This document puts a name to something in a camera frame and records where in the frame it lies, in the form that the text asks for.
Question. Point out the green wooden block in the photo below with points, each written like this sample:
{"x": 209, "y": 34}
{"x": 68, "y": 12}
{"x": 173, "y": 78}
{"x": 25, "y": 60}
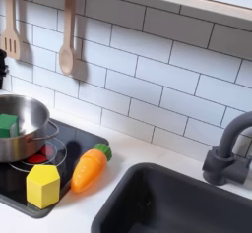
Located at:
{"x": 7, "y": 125}

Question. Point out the steel pot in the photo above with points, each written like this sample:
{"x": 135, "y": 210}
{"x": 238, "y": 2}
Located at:
{"x": 19, "y": 145}

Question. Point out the slotted wooden spatula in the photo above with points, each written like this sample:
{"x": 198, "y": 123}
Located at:
{"x": 11, "y": 43}

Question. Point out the wooden spoon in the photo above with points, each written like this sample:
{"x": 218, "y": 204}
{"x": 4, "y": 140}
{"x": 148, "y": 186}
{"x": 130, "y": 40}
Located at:
{"x": 66, "y": 60}

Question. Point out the black toy stove top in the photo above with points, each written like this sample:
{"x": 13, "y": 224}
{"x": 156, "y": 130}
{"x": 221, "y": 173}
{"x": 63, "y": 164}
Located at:
{"x": 78, "y": 142}

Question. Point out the yellow wooden block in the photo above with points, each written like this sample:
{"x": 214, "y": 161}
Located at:
{"x": 42, "y": 187}

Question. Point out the orange toy carrot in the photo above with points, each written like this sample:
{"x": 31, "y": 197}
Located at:
{"x": 87, "y": 169}

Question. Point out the dark grey sink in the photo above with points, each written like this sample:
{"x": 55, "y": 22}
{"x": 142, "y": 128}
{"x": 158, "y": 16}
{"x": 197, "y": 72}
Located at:
{"x": 183, "y": 204}

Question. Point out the dark grey tap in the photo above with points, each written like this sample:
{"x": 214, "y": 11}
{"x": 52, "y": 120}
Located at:
{"x": 220, "y": 164}

